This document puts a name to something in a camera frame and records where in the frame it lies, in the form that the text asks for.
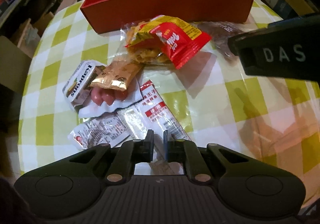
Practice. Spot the white clear printed packet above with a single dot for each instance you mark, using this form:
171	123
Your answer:
106	129

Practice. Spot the white red label packet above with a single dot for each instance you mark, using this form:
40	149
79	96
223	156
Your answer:
150	113

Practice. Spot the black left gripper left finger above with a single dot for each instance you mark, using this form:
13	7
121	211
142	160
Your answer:
129	154

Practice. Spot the pink sausages white packet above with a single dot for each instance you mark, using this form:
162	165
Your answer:
102	101

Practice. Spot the clear fried noodle snack bag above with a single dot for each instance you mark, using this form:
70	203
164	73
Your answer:
150	46

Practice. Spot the gold foil snack packet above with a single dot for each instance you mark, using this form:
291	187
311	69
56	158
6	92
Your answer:
117	76

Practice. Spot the cardboard box under table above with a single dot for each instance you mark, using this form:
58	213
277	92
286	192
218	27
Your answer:
17	52

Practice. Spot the red yellow snack packet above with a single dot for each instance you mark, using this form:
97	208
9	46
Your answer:
172	39

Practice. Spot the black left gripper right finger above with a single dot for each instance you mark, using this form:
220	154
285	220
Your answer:
187	154

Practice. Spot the white Kaprons wafer packet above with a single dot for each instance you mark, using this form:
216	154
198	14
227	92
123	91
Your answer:
77	89

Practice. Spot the clear dark brown snack bag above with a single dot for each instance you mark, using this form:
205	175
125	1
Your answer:
220	32

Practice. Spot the green white checkered tablecloth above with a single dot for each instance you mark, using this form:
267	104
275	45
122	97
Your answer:
275	120

